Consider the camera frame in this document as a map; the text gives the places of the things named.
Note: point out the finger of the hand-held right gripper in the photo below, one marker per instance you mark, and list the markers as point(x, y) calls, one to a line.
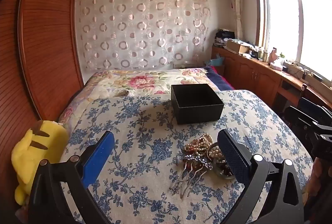
point(298, 116)
point(312, 104)

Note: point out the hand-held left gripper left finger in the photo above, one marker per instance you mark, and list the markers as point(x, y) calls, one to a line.
point(98, 157)

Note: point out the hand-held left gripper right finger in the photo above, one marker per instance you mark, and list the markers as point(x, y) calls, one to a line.
point(233, 159)

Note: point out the pale green jade bangle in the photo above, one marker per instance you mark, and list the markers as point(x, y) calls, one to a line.
point(210, 153)

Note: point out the metal hair comb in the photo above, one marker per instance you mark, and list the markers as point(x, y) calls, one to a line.
point(188, 174)

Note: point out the black square box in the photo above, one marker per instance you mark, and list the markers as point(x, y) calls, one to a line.
point(197, 105)

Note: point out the blue floral blanket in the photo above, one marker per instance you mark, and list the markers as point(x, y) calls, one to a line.
point(145, 135)

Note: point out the white tissue pack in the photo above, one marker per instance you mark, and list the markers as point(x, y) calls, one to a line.
point(276, 66)

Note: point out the yellow plush toy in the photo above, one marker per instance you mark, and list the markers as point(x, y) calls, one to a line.
point(39, 146)

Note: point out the pink figurine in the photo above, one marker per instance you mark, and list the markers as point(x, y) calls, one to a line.
point(275, 55)

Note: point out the wooden cabinet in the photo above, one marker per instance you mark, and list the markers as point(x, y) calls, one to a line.
point(249, 76)

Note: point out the small green bottle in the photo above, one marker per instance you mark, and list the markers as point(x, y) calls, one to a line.
point(265, 55)
point(260, 54)

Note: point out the navy blue blanket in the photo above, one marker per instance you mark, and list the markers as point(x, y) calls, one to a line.
point(220, 81)

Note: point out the wooden framed window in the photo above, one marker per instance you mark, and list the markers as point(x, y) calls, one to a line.
point(298, 21)

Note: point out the pink floral quilt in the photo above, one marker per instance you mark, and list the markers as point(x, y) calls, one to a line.
point(140, 81)

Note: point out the red blanket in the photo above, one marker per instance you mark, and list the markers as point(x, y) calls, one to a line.
point(214, 70)

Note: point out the cardboard box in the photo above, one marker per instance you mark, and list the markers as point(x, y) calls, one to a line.
point(236, 46)

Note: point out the blue plastic bag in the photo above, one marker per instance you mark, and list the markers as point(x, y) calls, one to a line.
point(216, 60)

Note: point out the pile of dark clothes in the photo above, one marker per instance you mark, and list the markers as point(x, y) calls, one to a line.
point(224, 35)

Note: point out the checked window curtain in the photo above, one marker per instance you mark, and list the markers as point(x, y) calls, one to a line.
point(236, 0)

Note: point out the circle patterned sheer curtain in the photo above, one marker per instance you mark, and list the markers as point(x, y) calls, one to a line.
point(142, 26)

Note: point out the white wall socket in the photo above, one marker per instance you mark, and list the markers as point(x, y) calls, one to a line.
point(176, 65)

